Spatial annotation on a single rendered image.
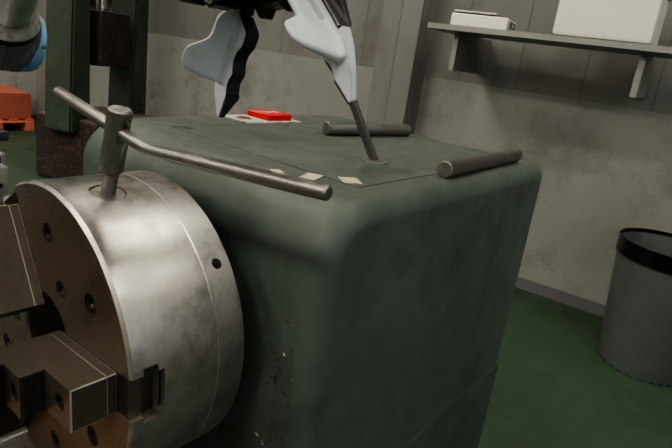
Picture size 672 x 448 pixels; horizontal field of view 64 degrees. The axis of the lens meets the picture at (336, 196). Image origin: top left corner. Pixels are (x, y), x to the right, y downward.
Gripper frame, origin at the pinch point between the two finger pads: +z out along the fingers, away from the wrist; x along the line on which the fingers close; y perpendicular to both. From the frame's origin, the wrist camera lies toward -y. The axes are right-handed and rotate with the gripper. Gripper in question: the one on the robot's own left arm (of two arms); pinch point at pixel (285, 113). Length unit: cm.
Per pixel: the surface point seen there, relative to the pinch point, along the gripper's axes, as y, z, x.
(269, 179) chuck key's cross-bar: 5.4, 5.0, 3.1
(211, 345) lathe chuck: 2.8, 21.0, -9.0
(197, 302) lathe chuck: 3.6, 16.6, -9.4
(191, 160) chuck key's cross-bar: 6.1, 3.4, -5.0
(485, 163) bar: -41.6, 7.2, -1.0
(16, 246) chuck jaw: 12.2, 11.1, -26.1
